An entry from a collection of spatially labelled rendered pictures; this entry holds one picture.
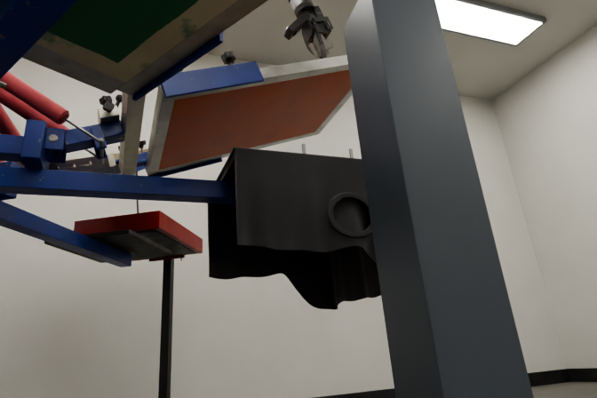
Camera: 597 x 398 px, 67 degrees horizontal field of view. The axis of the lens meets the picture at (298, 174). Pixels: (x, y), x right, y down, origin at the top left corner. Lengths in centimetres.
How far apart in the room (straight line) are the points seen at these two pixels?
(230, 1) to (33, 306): 286
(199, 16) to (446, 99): 56
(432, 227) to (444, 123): 25
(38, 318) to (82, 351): 34
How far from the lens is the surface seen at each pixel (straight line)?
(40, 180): 148
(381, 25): 113
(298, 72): 148
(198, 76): 135
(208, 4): 88
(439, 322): 89
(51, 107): 152
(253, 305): 356
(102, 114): 153
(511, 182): 541
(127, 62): 103
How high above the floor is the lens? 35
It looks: 22 degrees up
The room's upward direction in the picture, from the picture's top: 5 degrees counter-clockwise
